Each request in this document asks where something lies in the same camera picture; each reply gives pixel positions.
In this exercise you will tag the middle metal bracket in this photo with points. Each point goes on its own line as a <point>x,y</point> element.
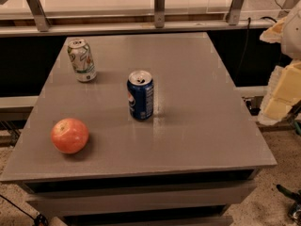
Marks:
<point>159,13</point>

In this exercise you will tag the metal bracket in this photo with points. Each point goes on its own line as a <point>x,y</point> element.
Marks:
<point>159,13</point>
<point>234,13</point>
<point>37,9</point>

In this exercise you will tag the white green soda can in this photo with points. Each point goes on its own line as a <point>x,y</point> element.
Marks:
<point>81,59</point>

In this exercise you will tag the red apple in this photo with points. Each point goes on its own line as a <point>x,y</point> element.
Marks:
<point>69,135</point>

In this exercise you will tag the right metal bracket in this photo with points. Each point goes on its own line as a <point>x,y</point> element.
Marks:
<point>234,13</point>

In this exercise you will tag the grey drawer cabinet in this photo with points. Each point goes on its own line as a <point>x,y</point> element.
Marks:
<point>198,153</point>

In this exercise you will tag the metal rail shelf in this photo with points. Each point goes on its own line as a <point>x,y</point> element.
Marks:
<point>90,23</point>

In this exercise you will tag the left metal bracket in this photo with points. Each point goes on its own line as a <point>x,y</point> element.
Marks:
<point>37,9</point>

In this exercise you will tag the blue pepsi can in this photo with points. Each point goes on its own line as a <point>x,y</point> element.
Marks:
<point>140,94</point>

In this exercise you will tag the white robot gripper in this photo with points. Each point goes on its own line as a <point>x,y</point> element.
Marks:
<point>293,35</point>

